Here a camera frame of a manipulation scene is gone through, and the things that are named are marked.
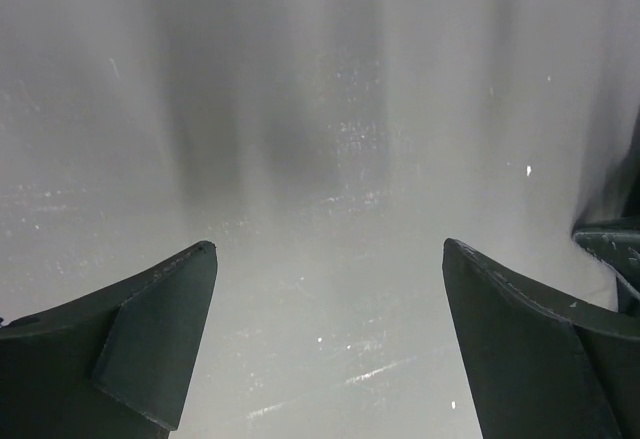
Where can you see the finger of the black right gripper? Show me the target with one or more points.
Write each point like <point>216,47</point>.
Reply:
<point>617,248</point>

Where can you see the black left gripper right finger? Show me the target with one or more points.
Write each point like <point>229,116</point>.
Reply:
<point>540,363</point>

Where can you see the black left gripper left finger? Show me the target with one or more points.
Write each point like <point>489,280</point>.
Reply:
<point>115,363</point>

